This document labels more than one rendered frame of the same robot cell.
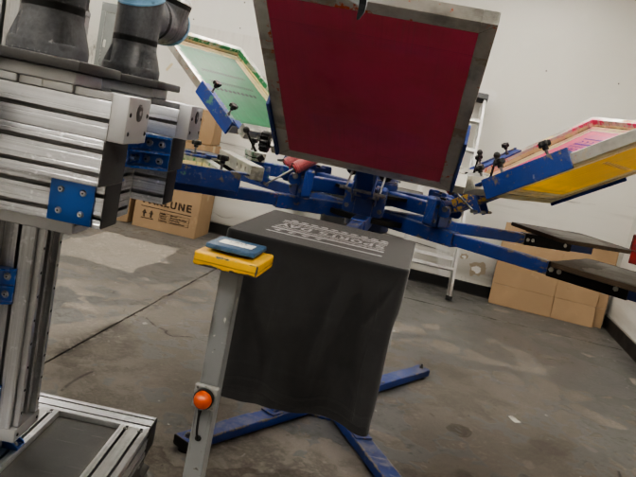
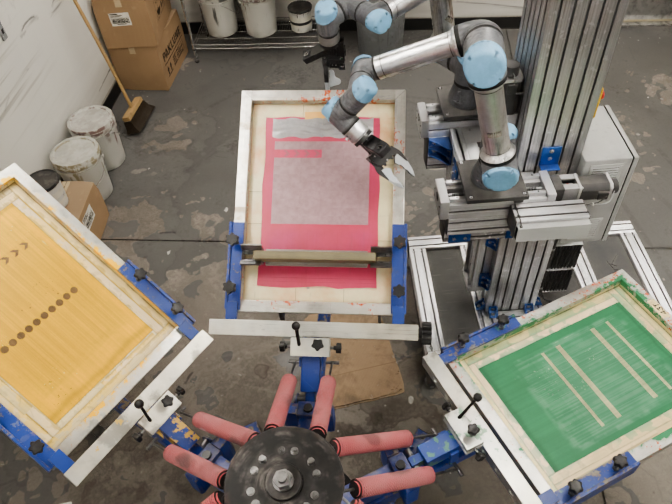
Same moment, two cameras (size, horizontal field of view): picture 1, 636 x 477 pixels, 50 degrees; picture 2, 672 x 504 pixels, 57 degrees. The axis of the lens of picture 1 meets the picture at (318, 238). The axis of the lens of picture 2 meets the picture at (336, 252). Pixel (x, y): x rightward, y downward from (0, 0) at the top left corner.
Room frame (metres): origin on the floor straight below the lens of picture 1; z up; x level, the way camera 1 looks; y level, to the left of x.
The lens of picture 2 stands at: (3.49, -0.02, 2.80)
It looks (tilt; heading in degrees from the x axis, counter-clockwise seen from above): 49 degrees down; 180
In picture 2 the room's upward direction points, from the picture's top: 5 degrees counter-clockwise
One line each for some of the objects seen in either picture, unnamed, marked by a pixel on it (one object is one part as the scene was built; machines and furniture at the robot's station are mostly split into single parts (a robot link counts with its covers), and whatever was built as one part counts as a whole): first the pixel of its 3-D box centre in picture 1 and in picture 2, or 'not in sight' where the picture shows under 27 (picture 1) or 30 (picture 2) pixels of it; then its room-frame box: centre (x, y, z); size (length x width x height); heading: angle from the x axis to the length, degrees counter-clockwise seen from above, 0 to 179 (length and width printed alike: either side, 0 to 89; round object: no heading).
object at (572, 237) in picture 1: (496, 232); not in sight; (3.16, -0.82, 0.91); 1.34 x 0.40 x 0.08; 112
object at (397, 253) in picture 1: (331, 236); not in sight; (1.81, -0.04, 0.95); 0.48 x 0.44 x 0.01; 172
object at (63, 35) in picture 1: (50, 29); (467, 89); (1.34, 0.59, 1.31); 0.15 x 0.15 x 0.10
